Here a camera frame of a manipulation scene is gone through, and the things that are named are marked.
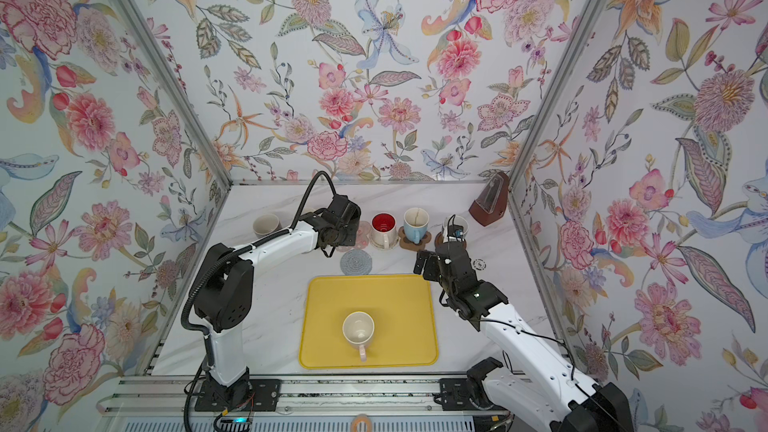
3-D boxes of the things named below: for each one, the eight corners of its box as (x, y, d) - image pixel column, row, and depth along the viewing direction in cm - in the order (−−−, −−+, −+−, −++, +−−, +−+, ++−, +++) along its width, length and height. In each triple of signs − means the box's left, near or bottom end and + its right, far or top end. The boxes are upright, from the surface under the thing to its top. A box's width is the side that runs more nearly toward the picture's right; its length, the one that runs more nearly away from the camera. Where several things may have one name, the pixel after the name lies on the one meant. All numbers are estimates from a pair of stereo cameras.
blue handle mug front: (403, 252, 103) (405, 234, 95) (402, 226, 110) (404, 207, 102) (427, 252, 103) (431, 234, 95) (425, 226, 110) (428, 207, 102)
